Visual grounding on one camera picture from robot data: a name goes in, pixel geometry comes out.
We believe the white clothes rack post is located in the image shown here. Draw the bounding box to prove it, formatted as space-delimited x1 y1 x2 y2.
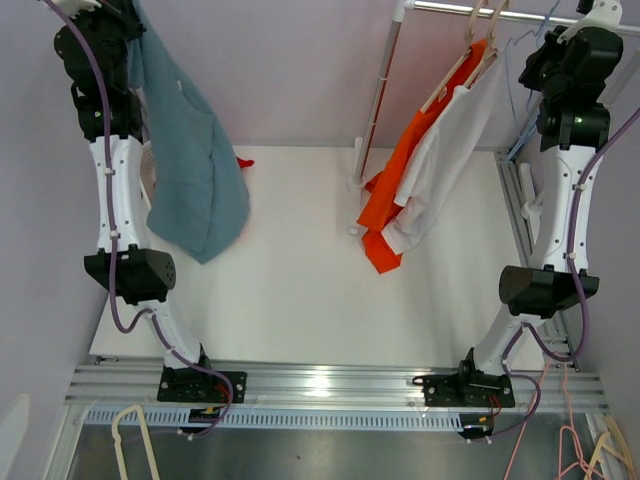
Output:
346 1 414 236

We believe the aluminium mounting rail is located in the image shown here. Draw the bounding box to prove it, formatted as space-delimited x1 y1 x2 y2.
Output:
64 357 610 414

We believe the white perforated plastic basket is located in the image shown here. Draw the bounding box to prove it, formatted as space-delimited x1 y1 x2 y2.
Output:
140 141 156 208

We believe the orange t shirt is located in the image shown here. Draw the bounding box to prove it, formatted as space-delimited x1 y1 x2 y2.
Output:
356 40 488 275

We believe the white t shirt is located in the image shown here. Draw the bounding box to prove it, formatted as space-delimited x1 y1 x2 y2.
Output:
381 53 504 255

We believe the beige wooden hanger front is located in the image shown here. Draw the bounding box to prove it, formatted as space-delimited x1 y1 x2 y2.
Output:
420 0 489 113

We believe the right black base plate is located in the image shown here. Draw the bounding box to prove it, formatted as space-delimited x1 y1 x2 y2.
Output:
412 373 515 408

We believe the white slotted cable duct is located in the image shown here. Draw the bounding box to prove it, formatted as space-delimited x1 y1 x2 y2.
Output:
87 405 463 432

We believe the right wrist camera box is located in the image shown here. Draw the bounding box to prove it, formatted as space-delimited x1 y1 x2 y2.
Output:
557 0 623 44

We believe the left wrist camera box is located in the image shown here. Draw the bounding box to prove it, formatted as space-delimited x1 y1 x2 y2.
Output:
53 0 102 17

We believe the grey blue t shirt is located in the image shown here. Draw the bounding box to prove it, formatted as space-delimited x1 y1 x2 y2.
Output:
128 1 250 264

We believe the pile of hangers on floor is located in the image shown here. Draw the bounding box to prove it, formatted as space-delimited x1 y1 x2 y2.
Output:
502 364 632 480

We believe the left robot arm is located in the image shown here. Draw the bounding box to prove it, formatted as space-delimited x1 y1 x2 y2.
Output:
47 1 216 401

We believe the red t shirt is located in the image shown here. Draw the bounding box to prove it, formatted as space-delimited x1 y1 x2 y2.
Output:
236 157 255 170

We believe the metal clothes rack rail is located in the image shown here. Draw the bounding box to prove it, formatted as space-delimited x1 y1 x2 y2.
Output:
409 0 640 36

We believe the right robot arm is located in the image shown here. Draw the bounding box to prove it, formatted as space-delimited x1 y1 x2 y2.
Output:
455 25 623 405

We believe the beige hanger on floor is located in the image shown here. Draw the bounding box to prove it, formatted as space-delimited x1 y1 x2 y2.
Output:
110 405 161 480

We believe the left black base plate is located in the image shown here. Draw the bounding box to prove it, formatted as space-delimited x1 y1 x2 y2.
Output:
156 367 231 403

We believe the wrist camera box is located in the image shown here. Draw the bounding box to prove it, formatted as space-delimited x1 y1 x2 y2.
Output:
53 0 102 17
557 0 623 44

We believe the light blue wire hanger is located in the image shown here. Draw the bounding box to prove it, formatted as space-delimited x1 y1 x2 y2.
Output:
504 1 562 162

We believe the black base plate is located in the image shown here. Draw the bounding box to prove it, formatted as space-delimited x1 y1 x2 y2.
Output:
156 367 231 403
412 373 515 408

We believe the white object at corner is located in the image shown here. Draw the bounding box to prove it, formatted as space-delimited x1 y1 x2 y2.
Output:
0 394 31 480

